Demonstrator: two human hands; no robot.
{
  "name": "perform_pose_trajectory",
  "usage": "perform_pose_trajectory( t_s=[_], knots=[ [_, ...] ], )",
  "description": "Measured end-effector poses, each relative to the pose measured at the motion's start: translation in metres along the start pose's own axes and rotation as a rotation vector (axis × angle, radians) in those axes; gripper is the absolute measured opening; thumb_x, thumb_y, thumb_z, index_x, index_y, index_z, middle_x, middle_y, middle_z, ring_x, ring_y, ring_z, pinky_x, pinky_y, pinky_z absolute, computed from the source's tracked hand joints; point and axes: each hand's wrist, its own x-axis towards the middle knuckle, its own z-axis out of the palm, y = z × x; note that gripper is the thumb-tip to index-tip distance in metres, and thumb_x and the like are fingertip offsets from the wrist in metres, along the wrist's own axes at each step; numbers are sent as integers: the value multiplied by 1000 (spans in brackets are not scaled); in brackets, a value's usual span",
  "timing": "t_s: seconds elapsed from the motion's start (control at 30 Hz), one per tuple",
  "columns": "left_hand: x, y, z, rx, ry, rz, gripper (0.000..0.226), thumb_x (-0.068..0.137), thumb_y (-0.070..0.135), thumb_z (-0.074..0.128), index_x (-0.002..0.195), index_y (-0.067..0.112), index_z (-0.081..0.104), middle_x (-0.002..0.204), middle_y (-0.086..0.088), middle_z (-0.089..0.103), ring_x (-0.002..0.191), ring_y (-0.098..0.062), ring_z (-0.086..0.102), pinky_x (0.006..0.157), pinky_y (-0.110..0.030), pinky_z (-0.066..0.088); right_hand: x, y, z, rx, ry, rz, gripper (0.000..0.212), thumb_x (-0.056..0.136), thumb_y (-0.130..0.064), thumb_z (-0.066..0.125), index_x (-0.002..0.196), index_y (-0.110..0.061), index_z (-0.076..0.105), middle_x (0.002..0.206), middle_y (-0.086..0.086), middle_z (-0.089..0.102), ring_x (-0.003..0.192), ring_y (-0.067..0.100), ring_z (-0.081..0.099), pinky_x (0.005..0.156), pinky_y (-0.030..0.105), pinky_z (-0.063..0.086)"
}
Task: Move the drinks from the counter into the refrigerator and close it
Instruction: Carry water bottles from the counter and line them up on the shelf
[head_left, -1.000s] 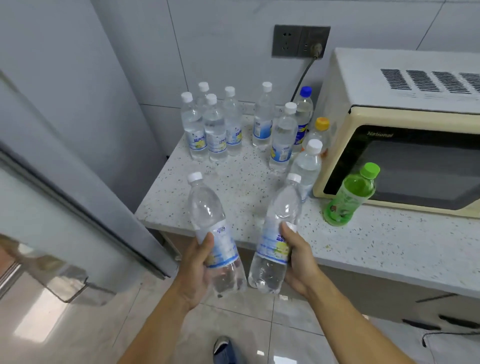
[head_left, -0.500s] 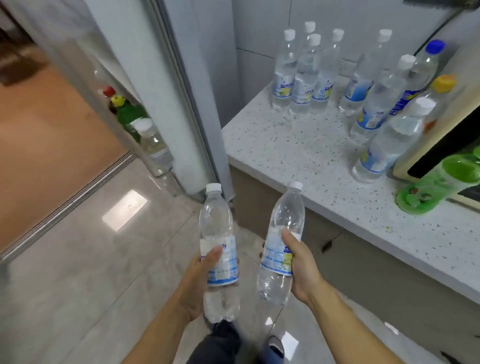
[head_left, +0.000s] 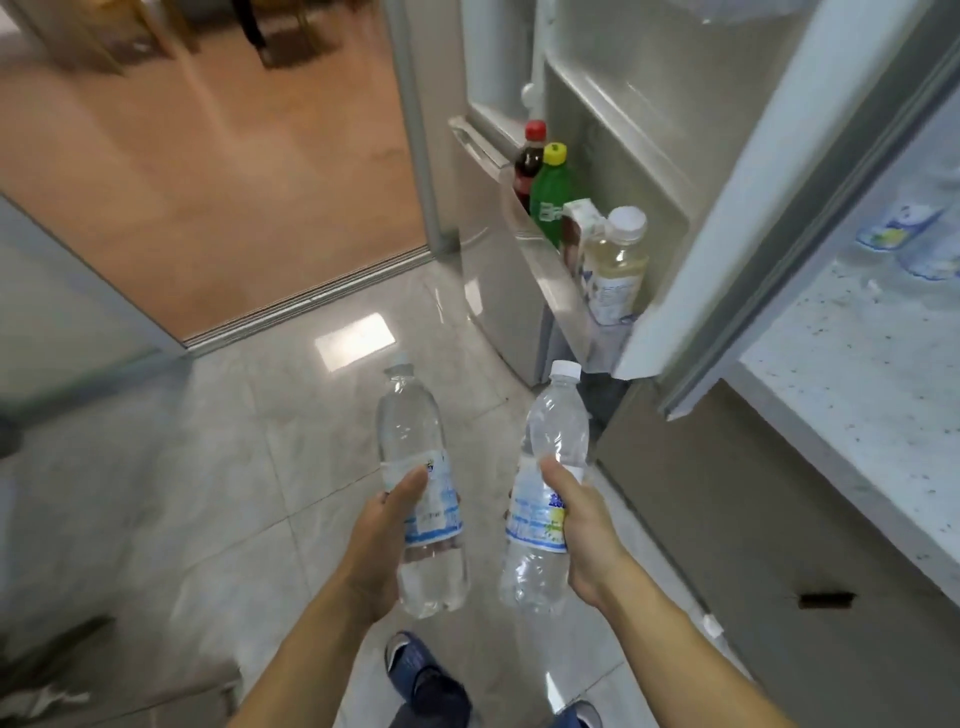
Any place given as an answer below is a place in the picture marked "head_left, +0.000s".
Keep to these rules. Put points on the metal sliding door track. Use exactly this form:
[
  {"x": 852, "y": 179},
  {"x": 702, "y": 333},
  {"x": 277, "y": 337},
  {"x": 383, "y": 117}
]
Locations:
[{"x": 307, "y": 300}]

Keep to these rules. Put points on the silver refrigerator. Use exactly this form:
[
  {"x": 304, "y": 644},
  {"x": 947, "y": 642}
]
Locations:
[{"x": 495, "y": 285}]

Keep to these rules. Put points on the pale yellow drink bottle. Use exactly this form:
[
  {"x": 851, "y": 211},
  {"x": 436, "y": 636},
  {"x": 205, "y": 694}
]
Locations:
[{"x": 615, "y": 274}]

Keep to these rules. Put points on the wooden chair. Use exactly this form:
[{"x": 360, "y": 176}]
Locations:
[{"x": 97, "y": 34}]

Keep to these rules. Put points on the clear water bottle white cap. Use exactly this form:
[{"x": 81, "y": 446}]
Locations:
[{"x": 547, "y": 450}]

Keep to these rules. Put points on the clear refrigerator door shelf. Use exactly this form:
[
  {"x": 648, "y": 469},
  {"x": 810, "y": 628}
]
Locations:
[{"x": 551, "y": 285}]

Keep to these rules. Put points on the glass sliding door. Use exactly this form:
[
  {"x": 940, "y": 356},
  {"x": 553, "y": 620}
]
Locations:
[{"x": 67, "y": 315}]

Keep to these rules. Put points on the clear labelled water bottle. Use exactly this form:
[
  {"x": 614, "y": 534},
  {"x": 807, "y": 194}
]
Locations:
[
  {"x": 896, "y": 221},
  {"x": 934, "y": 255}
]

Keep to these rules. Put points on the person's left hand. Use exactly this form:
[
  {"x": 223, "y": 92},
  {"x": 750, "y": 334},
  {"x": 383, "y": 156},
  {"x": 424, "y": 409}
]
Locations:
[{"x": 375, "y": 547}]

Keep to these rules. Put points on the person's left thumb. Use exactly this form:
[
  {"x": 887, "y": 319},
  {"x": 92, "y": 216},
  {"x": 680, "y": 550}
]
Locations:
[{"x": 405, "y": 496}]

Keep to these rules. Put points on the dark soda bottle red cap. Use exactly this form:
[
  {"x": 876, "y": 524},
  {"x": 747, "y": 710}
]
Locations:
[{"x": 527, "y": 166}]

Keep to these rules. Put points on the person's blue shoe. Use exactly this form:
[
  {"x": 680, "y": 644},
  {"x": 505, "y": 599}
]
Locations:
[
  {"x": 424, "y": 679},
  {"x": 579, "y": 716}
]

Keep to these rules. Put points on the person's blue left shoe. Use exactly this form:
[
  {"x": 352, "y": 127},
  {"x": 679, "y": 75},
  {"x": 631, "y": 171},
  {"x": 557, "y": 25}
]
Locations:
[{"x": 424, "y": 679}]

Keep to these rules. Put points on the grey door frame post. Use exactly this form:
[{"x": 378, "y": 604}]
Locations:
[{"x": 416, "y": 127}]

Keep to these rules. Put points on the person's blue right shoe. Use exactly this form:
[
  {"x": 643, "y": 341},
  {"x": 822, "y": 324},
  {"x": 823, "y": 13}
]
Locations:
[{"x": 579, "y": 716}]

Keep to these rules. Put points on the white refrigerator door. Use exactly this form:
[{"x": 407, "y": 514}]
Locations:
[{"x": 750, "y": 172}]

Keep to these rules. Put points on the white drink carton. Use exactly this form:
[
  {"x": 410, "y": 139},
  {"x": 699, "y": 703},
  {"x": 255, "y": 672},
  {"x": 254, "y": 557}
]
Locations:
[{"x": 579, "y": 232}]

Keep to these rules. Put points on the grey kitchen cabinet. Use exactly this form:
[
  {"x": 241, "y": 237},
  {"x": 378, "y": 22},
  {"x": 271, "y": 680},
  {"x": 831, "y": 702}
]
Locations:
[{"x": 750, "y": 540}]

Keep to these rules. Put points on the person's right thumb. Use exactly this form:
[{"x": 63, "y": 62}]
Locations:
[{"x": 561, "y": 487}]

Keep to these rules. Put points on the person's left forearm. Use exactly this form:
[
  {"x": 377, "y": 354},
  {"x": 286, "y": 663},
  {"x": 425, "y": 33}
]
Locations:
[{"x": 315, "y": 667}]

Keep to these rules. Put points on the person's right hand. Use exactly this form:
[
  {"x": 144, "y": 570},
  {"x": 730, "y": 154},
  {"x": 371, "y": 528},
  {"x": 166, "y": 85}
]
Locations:
[{"x": 592, "y": 532}]

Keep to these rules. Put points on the person's right forearm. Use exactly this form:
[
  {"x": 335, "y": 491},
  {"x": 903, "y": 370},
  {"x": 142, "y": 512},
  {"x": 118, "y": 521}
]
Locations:
[{"x": 690, "y": 660}]

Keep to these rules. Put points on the green bottle yellow cap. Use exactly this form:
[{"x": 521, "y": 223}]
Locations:
[{"x": 551, "y": 191}]

